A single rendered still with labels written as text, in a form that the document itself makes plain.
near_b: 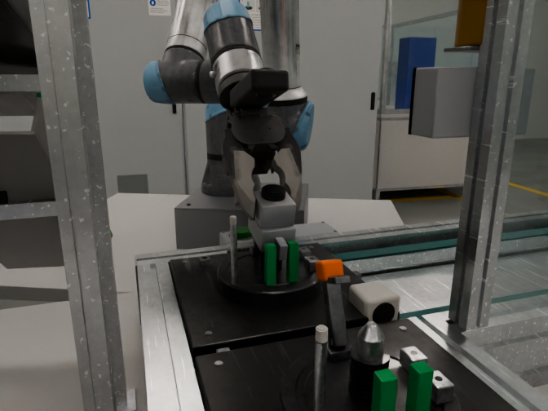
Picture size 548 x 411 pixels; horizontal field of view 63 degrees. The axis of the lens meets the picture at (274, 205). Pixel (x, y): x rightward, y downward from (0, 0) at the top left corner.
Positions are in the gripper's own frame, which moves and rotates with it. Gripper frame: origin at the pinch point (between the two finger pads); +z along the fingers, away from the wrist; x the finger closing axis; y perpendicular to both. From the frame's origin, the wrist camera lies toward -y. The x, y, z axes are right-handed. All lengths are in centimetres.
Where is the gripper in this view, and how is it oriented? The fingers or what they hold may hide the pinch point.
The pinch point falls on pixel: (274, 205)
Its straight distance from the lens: 55.3
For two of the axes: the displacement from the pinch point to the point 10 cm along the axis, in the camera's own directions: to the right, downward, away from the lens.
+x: -9.5, 0.8, -3.0
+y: -2.3, 4.6, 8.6
